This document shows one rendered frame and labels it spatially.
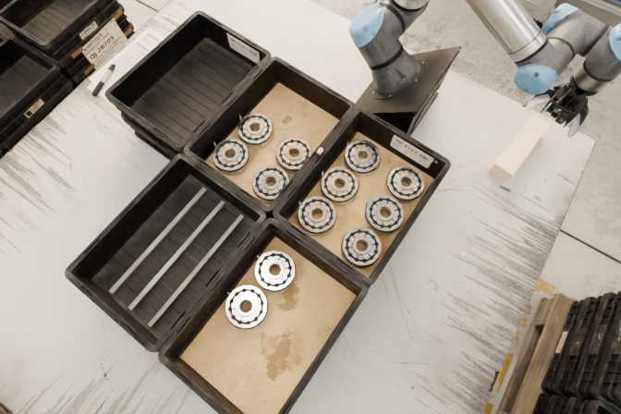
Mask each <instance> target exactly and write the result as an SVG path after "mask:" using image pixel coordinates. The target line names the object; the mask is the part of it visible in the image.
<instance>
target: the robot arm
mask: <svg viewBox="0 0 621 414"><path fill-rule="evenodd" d="M465 1H466V2H467V3H468V4H469V6H470V7H471V8H472V10H473V11H474V12H475V14H476V15H477V16H478V17H479V19H480V20H481V21H482V23H483V24H484V25H485V26H486V28H487V29H488V30H489V32H490V33H491V34H492V35H493V37H494V38H495V39H496V40H497V41H498V42H499V43H500V45H501V46H502V47H503V49H504V50H505V51H506V53H507V54H508V55H509V56H510V58H511V59H512V60H513V61H514V63H515V64H516V65H517V67H518V70H517V73H516V74H515V77H514V80H515V83H516V85H517V87H518V88H519V89H520V90H522V91H523V92H525V93H527V94H531V95H533V96H531V97H530V98H529V99H528V100H527V101H526V102H525V103H524V104H523V105H522V107H526V106H527V107H526V110H530V109H532V108H534V107H535V106H537V105H538V104H545V103H547V104H546V105H545V106H544V107H543V109H544V108H545V107H546V106H547V105H548V104H549V103H551V105H550V106H549V107H548V108H547V109H546V111H547V113H550V116H552V117H553V118H556V120H555V122H556V123H558V124H559V125H561V124H562V123H563V122H564V123H565V124H564V127H565V126H566V125H567V124H568V123H569V122H570V121H571V124H570V128H569V131H568V133H567V136H568V137H570V138H571V137H573V136H574V135H575V134H576V133H577V132H578V130H579V128H580V126H581V125H582V123H583V122H584V120H585V118H586V117H587V115H588V113H589V107H588V96H593V95H595V94H597V93H598V92H599V91H601V90H602V89H603V88H604V87H606V86H607V85H608V83H609V84H613V83H614V82H615V81H614V80H613V79H615V78H616V77H617V76H618V75H619V74H620V73H621V23H620V24H618V25H617V26H615V27H612V26H609V25H607V24H605V23H603V22H601V21H600V20H598V19H597V18H594V17H593V16H591V15H589V14H587V13H585V12H583V11H582V9H580V8H576V7H574V6H571V5H569V4H562V5H560V6H559V7H558V8H557V9H556V10H555V12H554V13H553V14H552V15H551V16H550V17H549V19H548V20H547V21H546V23H545V24H544V25H543V27H542V29H540V28H539V26H538V25H537V24H536V22H535V21H534V20H533V18H532V17H531V16H530V14H529V13H528V11H527V10H526V9H525V7H524V6H523V5H522V4H521V3H520V2H519V0H465ZM429 3H430V0H381V1H380V2H379V3H378V4H371V5H369V6H366V7H365V8H364V9H363V10H362V11H360V12H359V13H358V14H357V16H355V17H354V19H353V20H352V22H351V24H350V26H349V35H350V37H351V38H352V40H353V43H354V44H355V46H357V48H358V49H359V52H360V53H361V55H362V57H363V58H364V60H365V61H366V63H367V65H368V66H369V68H370V70H371V75H372V79H373V84H374V88H375V89H376V90H377V91H378V93H380V94H390V93H393V92H396V91H399V90H401V89H403V88H405V87H406V86H408V85H409V83H411V82H412V81H413V80H414V79H415V78H416V77H417V76H418V75H419V73H420V64H419V62H418V61H417V59H415V58H414V57H412V56H411V55H410V54H409V53H408V52H407V51H406V50H405V49H404V47H403V45H402V44H401V42H400V41H399V38H400V36H401V35H402V34H403V33H404V32H405V31H406V30H407V29H408V28H409V27H410V25H411V24H412V23H413V22H414V21H415V20H416V19H417V18H418V17H419V16H420V15H422V13H423V12H424V11H425V10H426V8H427V6H428V5H429ZM576 54H578V55H580V56H582V57H585V58H586V59H585V60H584V61H583V62H582V63H581V64H580V65H579V66H578V68H577V69H576V70H575V71H574V73H573V75H572V76H571V77H570V80H569V84H568V83H567V84H561V85H557V86H552V85H553V84H554V83H555V82H556V81H557V80H558V78H559V76H560V75H561V74H562V72H563V71H564V70H565V68H566V67H567V66H568V64H569V63H570V62H571V61H572V59H573V58H574V57H575V56H576ZM543 109H542V110H543ZM542 110H541V111H540V113H541V112H542Z"/></svg>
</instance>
